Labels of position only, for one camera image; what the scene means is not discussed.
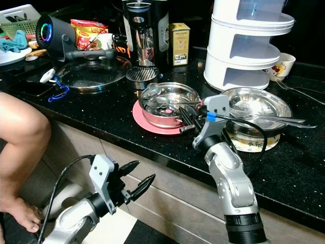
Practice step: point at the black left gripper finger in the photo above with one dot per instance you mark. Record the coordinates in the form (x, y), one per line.
(142, 187)
(126, 168)

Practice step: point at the short steel spoon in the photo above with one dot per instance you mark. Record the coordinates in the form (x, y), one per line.
(165, 105)

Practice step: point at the stainless steel pot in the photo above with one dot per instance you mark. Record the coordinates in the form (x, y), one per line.
(157, 119)

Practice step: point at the pink plastic plate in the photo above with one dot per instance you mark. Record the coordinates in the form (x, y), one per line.
(139, 122)

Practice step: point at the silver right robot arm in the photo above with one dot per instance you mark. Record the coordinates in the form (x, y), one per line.
(233, 183)

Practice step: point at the stainless steel bowl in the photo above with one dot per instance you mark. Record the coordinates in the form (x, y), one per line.
(259, 101)

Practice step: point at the white leaf patterned plate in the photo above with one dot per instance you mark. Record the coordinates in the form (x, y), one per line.
(259, 146)

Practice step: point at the white three tier rack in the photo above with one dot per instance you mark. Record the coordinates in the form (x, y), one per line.
(233, 56)

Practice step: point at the yellow cardboard box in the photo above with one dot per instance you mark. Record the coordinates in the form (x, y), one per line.
(179, 44)

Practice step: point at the thin steel fork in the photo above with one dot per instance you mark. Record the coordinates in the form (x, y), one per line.
(284, 86)

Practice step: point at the orange plastic item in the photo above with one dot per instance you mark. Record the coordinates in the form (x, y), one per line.
(121, 49)

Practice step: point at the glass pot lid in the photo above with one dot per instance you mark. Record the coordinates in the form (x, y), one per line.
(101, 76)

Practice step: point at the white cartoon mug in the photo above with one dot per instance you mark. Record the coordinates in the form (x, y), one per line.
(284, 63)

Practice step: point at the black coffee maker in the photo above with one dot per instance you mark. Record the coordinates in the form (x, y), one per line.
(144, 25)

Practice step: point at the steel table fork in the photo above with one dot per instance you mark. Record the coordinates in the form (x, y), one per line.
(304, 125)

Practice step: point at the bare person leg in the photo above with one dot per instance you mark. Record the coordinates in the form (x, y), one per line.
(20, 137)

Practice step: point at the plain white cup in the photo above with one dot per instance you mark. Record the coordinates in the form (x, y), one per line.
(105, 41)

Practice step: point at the black smartphone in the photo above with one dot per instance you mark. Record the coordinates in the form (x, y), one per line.
(38, 88)

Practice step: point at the yellow red noodle packet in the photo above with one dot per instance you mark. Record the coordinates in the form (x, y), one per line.
(86, 33)

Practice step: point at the plain white plate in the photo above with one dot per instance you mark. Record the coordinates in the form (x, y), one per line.
(12, 57)

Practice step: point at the teal cloth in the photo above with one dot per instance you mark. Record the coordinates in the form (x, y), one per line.
(14, 42)

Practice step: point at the white plastic tray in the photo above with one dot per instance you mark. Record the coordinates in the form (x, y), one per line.
(15, 12)

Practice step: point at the green plastic basket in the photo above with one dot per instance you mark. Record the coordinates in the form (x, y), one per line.
(30, 28)

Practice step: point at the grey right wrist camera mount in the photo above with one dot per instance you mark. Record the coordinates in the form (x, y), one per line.
(218, 104)

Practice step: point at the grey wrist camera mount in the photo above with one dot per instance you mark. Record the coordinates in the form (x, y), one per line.
(218, 104)
(100, 175)

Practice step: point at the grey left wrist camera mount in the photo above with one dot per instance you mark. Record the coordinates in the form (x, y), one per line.
(100, 175)

